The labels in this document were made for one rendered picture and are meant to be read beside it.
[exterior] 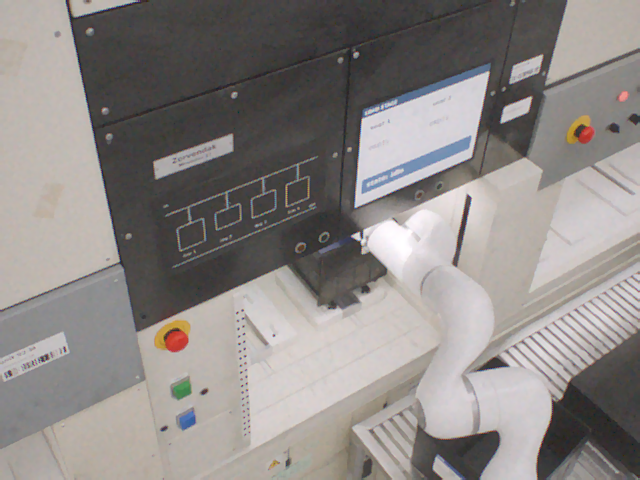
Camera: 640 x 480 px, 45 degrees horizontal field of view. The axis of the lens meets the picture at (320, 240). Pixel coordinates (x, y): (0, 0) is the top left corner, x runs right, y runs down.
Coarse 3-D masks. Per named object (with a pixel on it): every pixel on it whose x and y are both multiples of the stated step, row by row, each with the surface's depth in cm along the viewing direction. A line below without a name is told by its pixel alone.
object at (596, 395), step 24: (600, 360) 193; (624, 360) 193; (576, 384) 187; (600, 384) 187; (624, 384) 188; (576, 408) 190; (600, 408) 183; (624, 408) 183; (600, 432) 186; (624, 432) 179; (624, 456) 182
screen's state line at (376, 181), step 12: (456, 144) 145; (468, 144) 148; (420, 156) 141; (432, 156) 143; (444, 156) 145; (396, 168) 139; (408, 168) 141; (420, 168) 143; (372, 180) 137; (384, 180) 139
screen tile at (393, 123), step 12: (408, 108) 131; (384, 120) 129; (396, 120) 131; (408, 120) 133; (420, 120) 135; (372, 132) 129; (384, 132) 131; (396, 132) 133; (408, 132) 135; (420, 132) 137; (396, 144) 135; (408, 144) 137; (372, 156) 133; (384, 156) 135; (396, 156) 137; (372, 168) 135
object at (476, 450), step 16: (480, 368) 181; (560, 416) 176; (416, 432) 173; (496, 432) 188; (560, 432) 178; (576, 432) 174; (416, 448) 176; (432, 448) 171; (448, 448) 166; (464, 448) 181; (480, 448) 184; (496, 448) 184; (544, 448) 182; (560, 448) 181; (576, 448) 167; (416, 464) 180; (432, 464) 174; (448, 464) 168; (464, 464) 164; (480, 464) 181; (544, 464) 182; (560, 464) 164
